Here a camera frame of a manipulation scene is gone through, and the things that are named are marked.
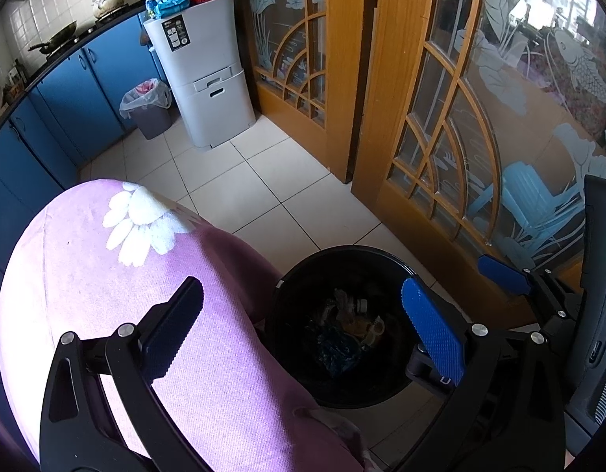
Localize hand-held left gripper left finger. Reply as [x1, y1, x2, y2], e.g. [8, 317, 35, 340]
[39, 276, 205, 472]

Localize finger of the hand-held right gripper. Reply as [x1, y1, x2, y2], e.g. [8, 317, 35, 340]
[405, 343, 454, 398]
[477, 254, 586, 335]

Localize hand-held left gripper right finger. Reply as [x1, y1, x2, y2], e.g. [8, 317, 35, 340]
[396, 275, 567, 472]

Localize blue foil snack bag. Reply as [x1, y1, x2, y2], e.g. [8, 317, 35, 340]
[303, 319, 368, 379]

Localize black trash bin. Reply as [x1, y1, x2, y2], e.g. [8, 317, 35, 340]
[264, 246, 434, 409]

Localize purple flower tablecloth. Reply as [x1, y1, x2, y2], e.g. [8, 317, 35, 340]
[0, 179, 377, 472]

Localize wooden glass door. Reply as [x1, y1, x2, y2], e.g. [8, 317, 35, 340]
[244, 0, 377, 185]
[352, 0, 606, 328]

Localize grey bin with white bag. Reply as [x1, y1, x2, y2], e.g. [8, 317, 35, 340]
[119, 79, 173, 141]

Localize blue kitchen cabinets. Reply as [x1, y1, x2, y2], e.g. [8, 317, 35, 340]
[0, 12, 173, 389]

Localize white storage cabinet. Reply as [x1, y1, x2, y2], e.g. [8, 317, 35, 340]
[143, 0, 258, 149]

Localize condiment bottles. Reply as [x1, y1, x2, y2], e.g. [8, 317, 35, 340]
[8, 59, 28, 90]

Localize black kitchen countertop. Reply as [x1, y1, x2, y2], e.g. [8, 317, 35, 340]
[0, 2, 146, 133]

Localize black wok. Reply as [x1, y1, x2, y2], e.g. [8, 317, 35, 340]
[28, 20, 78, 56]

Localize black gas stove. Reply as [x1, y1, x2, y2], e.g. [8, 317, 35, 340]
[94, 6, 133, 25]

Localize blue packet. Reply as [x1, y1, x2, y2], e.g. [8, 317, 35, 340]
[146, 0, 192, 18]

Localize white clay pot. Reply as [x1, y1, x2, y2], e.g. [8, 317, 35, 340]
[91, 0, 123, 19]

